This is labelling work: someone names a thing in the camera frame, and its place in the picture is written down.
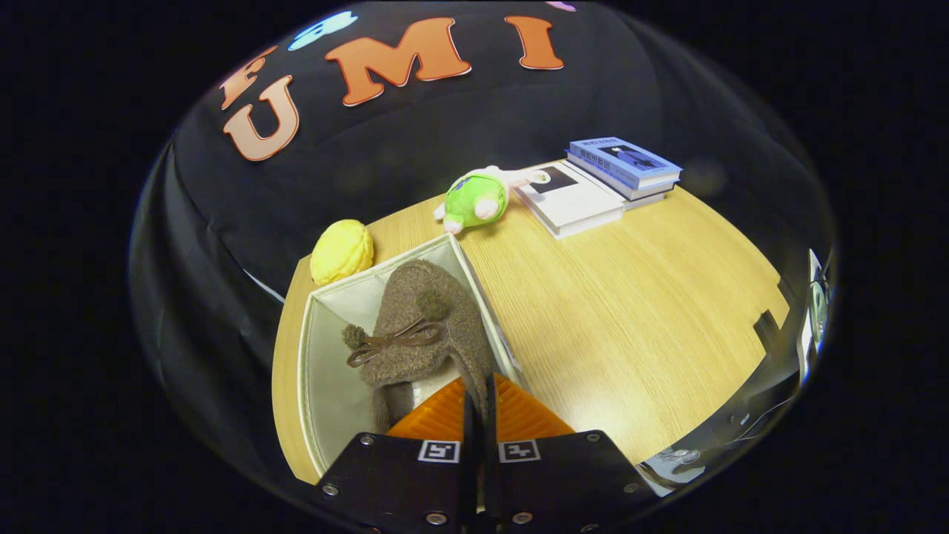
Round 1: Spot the brown felt shoe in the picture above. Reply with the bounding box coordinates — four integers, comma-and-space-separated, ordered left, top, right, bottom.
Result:
342, 259, 496, 435

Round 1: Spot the beige fabric storage box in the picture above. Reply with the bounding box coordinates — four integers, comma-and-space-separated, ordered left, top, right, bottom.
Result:
297, 234, 531, 479

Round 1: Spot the white book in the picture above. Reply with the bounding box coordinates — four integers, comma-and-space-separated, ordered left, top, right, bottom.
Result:
513, 159, 627, 240

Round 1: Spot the green plush toy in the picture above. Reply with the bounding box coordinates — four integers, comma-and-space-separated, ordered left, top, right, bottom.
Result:
434, 165, 551, 235

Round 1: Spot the thin grey book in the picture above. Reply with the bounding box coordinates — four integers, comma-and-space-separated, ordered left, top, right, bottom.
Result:
567, 152, 675, 210

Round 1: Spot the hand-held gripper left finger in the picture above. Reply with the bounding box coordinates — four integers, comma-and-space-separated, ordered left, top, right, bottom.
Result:
315, 375, 479, 534

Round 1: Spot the yellow bumpy plush ball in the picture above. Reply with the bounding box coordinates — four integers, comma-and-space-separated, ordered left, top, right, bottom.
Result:
310, 219, 375, 286

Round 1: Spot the black backdrop cloth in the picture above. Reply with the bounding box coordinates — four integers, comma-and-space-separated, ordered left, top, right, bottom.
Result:
130, 0, 835, 512

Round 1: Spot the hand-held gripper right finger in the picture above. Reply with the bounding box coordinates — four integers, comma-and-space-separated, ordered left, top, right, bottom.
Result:
483, 373, 658, 533

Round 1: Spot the grey metal stand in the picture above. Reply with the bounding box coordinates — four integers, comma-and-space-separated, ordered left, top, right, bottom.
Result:
797, 248, 835, 364

